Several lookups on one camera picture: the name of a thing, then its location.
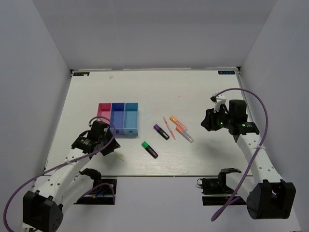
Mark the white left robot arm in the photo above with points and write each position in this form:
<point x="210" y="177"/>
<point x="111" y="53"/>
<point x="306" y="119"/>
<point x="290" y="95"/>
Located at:
<point x="44" y="208"/>

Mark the green cap black highlighter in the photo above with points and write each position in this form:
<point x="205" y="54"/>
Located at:
<point x="149" y="149"/>

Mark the corner table label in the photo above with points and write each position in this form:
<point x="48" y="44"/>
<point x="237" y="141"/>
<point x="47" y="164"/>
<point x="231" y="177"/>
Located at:
<point x="226" y="72"/>
<point x="81" y="73"/>

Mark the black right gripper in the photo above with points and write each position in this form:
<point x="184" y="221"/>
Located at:
<point x="209" y="122"/>

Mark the thin yellow highlighter pen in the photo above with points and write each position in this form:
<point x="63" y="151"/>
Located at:
<point x="120" y="156"/>

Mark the yellow cap pink highlighter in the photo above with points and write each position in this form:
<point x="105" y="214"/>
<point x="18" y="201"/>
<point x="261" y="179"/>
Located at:
<point x="178" y="123"/>

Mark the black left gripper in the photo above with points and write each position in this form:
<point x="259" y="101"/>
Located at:
<point x="114" y="144"/>

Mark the left corner table label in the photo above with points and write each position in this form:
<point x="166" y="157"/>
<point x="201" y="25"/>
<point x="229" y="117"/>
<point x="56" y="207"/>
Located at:
<point x="81" y="73"/>

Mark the light blue plastic drawer bin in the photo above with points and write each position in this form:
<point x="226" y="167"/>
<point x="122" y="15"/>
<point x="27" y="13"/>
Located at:
<point x="131" y="119"/>

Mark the right corner table label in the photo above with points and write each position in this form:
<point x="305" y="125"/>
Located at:
<point x="226" y="72"/>

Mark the purple cap black highlighter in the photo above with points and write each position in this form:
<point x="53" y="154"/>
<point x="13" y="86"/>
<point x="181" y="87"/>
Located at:
<point x="161" y="132"/>

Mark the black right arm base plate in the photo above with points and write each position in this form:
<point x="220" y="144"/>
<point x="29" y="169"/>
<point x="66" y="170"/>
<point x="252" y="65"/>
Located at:
<point x="215" y="192"/>

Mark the dark blue plastic drawer bin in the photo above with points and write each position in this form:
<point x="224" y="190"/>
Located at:
<point x="117" y="117"/>

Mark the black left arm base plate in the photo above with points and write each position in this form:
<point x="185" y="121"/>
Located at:
<point x="103" y="195"/>

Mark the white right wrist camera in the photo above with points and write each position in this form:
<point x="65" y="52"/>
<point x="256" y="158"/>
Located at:
<point x="218" y="100"/>

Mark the thin pink highlighter pen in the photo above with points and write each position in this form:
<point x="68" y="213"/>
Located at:
<point x="169" y="128"/>

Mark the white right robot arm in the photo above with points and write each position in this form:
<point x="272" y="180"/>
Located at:
<point x="267" y="195"/>

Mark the orange cap clear highlighter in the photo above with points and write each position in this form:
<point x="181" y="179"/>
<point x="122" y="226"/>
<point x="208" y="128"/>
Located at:
<point x="183" y="133"/>

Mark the pink plastic drawer bin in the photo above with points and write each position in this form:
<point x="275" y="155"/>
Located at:
<point x="104" y="110"/>

